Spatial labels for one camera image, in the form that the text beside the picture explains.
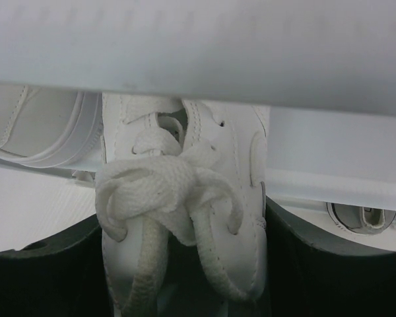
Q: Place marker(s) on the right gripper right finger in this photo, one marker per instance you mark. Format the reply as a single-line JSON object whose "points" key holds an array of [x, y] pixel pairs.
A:
{"points": [[315, 273]]}

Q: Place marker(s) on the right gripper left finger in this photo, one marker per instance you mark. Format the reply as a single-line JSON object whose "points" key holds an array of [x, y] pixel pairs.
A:
{"points": [[62, 275]]}

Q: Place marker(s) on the grey canvas sneaker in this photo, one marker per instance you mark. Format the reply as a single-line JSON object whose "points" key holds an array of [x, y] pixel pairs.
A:
{"points": [[360, 220]]}

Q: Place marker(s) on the white sneaker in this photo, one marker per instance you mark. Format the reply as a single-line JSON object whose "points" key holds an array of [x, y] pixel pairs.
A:
{"points": [[47, 127], [191, 169]]}

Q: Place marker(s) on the white plastic shoe cabinet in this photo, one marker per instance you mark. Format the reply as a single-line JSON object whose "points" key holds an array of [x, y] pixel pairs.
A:
{"points": [[326, 68]]}

